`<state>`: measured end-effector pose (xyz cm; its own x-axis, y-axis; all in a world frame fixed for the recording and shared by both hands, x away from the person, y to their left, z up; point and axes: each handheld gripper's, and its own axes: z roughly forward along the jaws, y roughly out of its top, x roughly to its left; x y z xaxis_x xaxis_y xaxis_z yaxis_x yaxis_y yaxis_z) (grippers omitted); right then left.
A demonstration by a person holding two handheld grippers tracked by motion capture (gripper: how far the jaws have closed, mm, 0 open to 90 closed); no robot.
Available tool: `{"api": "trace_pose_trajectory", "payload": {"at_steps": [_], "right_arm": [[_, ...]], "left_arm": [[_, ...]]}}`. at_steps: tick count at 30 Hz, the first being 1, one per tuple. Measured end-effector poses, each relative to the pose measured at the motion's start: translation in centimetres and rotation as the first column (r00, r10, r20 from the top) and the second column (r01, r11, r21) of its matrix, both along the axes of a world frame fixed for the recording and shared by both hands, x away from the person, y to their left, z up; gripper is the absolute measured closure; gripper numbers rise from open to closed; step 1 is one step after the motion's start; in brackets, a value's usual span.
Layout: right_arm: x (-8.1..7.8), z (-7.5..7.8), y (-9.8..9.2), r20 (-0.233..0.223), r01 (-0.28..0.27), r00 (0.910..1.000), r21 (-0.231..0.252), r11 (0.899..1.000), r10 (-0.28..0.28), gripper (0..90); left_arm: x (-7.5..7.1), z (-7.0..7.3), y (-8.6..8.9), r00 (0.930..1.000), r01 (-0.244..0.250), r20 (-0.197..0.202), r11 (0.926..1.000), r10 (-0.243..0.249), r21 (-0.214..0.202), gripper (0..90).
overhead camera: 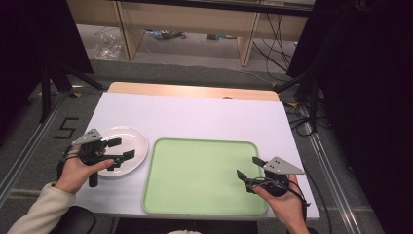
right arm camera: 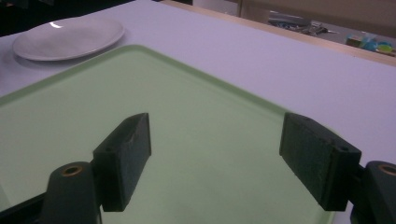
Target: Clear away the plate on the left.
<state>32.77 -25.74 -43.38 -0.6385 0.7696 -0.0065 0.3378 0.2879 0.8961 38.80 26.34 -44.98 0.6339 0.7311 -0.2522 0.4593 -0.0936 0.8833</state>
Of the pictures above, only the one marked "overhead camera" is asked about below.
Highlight light wooden desk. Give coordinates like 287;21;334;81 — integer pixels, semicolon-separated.
66;0;316;67

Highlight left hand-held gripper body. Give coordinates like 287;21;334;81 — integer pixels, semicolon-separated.
71;128;127;188

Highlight black chair seat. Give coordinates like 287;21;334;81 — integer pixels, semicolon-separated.
48;205;97;234

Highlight black hanging cables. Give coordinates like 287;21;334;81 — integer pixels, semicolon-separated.
252;13;297;75

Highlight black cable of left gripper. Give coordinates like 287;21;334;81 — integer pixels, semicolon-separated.
56;145;81;181

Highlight blue crumpled packaging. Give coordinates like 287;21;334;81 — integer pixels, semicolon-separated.
144;28;188;41

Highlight black floor cables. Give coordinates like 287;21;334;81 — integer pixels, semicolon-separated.
285;101;319;132

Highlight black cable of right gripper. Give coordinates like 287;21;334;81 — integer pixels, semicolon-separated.
288;172;333;234

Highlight black metal stand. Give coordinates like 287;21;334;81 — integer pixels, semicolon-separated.
38;61;108;124
274;69;320;133

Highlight light green tray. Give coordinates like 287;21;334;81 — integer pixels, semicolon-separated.
141;137;269;216

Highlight person's left hand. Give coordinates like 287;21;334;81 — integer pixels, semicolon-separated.
54;144;115;195

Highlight person's right hand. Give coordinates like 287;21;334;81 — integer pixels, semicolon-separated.
252;175;310;234

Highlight white round plate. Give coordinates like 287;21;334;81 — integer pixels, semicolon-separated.
95;125;149;178

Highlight light wooden table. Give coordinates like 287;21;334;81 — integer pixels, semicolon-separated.
106;81;281;102

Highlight black curtain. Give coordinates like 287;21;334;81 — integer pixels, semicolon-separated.
0;0;94;140
286;0;413;234

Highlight clear plastic bag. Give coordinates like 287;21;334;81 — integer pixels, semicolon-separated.
92;32;123;61

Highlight metal floor rail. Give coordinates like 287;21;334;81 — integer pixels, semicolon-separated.
0;94;67;203
301;106;369;234

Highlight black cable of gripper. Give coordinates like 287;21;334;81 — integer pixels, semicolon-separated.
56;145;81;181
288;172;333;234

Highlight white table cover sheet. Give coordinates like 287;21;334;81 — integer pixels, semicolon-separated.
75;92;320;222

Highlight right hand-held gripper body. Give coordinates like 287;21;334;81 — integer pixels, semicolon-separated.
244;156;306;198

